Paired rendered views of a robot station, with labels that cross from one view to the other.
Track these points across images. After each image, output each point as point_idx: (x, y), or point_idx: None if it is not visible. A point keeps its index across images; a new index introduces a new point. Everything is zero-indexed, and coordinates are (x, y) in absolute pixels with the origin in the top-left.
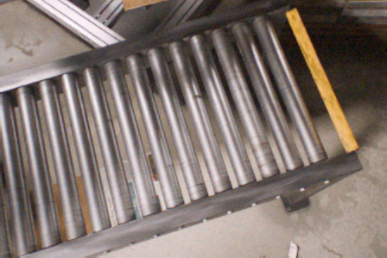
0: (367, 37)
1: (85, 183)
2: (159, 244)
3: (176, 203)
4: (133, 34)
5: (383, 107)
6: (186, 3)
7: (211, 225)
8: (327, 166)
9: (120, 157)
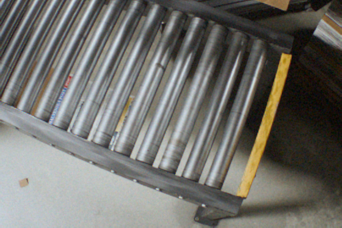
0: None
1: (35, 70)
2: (79, 167)
3: (79, 133)
4: None
5: (329, 193)
6: None
7: (127, 185)
8: (212, 195)
9: (69, 69)
